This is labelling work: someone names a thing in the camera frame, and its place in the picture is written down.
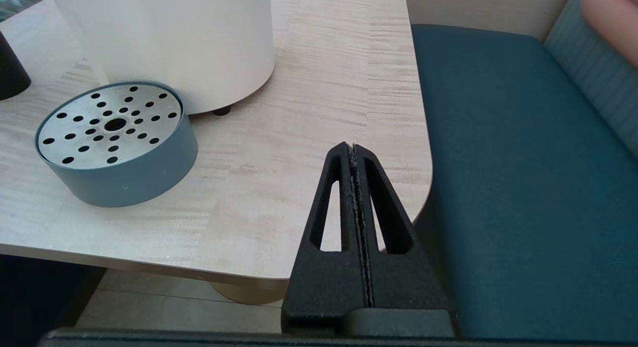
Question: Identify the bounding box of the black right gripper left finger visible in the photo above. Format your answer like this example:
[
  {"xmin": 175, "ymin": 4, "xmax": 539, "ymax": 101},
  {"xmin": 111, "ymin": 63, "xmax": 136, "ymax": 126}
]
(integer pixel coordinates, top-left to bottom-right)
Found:
[{"xmin": 282, "ymin": 143, "xmax": 370, "ymax": 334}]

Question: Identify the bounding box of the teal right bench sofa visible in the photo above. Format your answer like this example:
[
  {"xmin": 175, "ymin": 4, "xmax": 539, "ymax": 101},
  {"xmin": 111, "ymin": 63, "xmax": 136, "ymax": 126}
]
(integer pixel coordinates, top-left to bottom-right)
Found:
[{"xmin": 411, "ymin": 0, "xmax": 638, "ymax": 341}]

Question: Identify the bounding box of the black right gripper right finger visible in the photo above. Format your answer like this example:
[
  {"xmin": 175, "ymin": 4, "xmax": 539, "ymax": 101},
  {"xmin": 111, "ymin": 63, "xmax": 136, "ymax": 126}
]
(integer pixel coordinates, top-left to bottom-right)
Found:
[{"xmin": 355, "ymin": 146, "xmax": 452, "ymax": 309}]

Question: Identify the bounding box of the table pedestal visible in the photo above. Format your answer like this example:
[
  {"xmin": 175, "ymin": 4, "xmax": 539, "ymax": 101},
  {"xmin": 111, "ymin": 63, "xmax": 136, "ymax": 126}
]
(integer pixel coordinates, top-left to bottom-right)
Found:
[{"xmin": 209, "ymin": 281, "xmax": 286, "ymax": 306}]

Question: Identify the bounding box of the large white tea dispenser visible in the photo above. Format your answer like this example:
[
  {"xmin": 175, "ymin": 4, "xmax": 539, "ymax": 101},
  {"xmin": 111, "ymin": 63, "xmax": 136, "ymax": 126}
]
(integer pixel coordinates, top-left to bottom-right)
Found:
[{"xmin": 47, "ymin": 0, "xmax": 276, "ymax": 116}]

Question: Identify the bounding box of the pink bolster cushion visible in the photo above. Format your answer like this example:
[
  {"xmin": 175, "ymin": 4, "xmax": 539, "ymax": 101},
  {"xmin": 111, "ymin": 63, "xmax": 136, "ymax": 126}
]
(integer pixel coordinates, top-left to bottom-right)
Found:
[{"xmin": 581, "ymin": 0, "xmax": 638, "ymax": 68}]

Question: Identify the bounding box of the black cup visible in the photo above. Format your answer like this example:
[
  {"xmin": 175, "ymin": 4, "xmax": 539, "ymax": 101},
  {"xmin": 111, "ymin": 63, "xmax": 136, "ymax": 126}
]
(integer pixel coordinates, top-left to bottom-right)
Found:
[{"xmin": 0, "ymin": 30, "xmax": 31, "ymax": 101}]

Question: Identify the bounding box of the large blue perforated drip tray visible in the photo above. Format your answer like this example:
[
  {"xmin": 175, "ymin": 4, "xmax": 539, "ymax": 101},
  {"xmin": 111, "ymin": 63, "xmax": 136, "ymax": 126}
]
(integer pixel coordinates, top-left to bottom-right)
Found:
[{"xmin": 34, "ymin": 81, "xmax": 198, "ymax": 208}]

